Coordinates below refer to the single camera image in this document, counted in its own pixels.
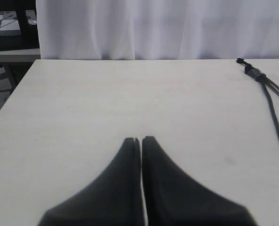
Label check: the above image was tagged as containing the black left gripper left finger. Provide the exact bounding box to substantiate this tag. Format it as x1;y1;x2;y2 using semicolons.
39;138;145;226

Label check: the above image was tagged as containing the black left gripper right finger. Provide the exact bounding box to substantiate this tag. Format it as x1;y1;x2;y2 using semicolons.
142;137;257;226

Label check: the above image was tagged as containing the grey side table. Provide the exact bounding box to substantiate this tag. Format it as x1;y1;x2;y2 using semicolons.
0;42;41;95

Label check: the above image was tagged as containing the white curtain backdrop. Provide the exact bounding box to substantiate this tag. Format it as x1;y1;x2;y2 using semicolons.
36;0;279;60

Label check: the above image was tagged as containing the black acer monitor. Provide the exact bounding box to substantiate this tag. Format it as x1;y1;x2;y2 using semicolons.
0;0;40;51

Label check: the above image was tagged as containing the white box on table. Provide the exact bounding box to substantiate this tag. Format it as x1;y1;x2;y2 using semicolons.
0;19;21;36

